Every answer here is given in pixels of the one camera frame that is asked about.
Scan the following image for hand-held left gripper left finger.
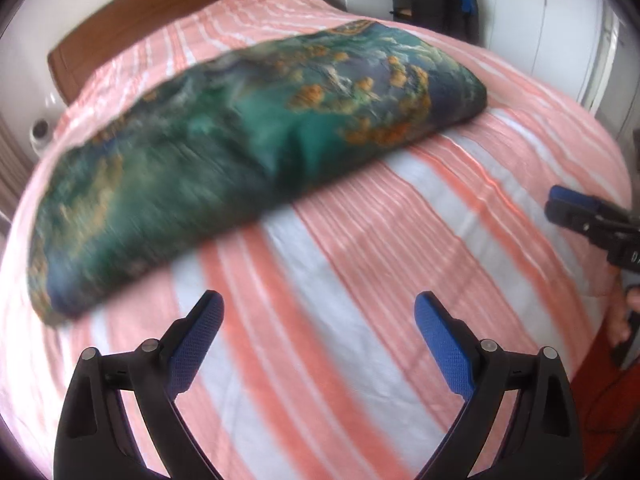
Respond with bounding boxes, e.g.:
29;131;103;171
52;290;226;480

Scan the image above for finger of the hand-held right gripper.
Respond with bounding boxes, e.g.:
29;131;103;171
545;185;640;248

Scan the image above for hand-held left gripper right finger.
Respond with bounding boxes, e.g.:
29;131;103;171
414;291;586;480

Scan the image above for green landscape print jacket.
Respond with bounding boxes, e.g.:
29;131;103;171
30;19;488;328

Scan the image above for blue and black hanging clothes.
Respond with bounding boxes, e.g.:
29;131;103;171
410;0;481;44

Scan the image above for person's right hand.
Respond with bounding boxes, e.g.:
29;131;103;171
608;284;640;347

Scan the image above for bed with striped pink sheet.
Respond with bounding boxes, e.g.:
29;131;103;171
0;0;633;480

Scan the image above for white wardrobe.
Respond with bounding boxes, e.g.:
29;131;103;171
477;0;623;128

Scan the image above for beige curtain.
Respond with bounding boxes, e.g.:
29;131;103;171
0;110;32;223

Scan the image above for small white fan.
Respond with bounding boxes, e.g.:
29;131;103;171
27;92;67;157

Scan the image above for brown wooden headboard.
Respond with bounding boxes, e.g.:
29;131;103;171
47;0;296;103

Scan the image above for black cable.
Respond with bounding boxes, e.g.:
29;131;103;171
584;372;632;436

